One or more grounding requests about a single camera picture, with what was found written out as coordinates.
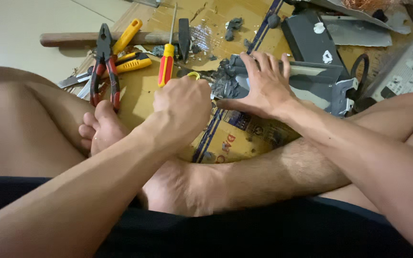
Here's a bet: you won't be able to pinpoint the person's right leg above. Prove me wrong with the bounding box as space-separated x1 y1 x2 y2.
78 91 413 218

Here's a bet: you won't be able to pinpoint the brown cardboard sheet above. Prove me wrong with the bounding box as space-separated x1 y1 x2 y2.
71 0 413 165

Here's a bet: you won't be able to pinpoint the crumpled grey metal sheet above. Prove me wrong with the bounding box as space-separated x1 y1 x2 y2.
298 0 412 35

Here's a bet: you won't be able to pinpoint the black shorts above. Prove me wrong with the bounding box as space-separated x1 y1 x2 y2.
0 176 413 258

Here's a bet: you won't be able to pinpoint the wooden handled hammer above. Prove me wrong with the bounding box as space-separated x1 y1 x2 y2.
40 18 191 62

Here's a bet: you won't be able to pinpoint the yellow handled screwdriver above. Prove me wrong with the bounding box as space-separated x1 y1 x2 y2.
112 18 143 55

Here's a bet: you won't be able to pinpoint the dark grey plastic box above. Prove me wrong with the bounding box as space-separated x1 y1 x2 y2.
281 10 351 73

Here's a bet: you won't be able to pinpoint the dark grey lump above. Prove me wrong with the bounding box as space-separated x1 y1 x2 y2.
267 13 281 29

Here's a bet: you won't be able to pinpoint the person's right hand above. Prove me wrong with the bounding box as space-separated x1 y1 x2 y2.
217 51 297 121

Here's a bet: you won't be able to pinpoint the red yellow screwdriver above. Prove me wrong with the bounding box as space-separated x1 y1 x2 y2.
157 2 178 88

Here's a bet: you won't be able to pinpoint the red black pliers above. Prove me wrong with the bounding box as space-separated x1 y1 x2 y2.
90 23 121 112

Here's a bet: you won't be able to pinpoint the grey metal plate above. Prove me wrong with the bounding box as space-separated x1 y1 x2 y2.
321 15 393 48

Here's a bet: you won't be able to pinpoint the grey plastic debris piece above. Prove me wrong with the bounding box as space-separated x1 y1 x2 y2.
224 17 244 42

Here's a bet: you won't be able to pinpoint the black scissors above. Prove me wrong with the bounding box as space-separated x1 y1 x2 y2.
349 53 370 94

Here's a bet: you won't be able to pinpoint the person's left hand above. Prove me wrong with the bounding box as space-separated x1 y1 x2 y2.
148 76 213 147

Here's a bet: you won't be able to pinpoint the broken grey battery casing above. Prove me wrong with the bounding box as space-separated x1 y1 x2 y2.
211 54 358 117

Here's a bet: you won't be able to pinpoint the person's leg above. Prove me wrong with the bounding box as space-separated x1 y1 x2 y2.
78 91 413 218
0 65 98 178

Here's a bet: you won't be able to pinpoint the copper wire heap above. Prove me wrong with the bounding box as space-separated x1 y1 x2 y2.
342 0 398 11

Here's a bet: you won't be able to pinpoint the person's left leg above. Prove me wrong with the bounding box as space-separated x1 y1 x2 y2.
0 65 98 178

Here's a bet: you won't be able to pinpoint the silver power supply unit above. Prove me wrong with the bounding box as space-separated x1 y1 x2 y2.
364 39 413 103

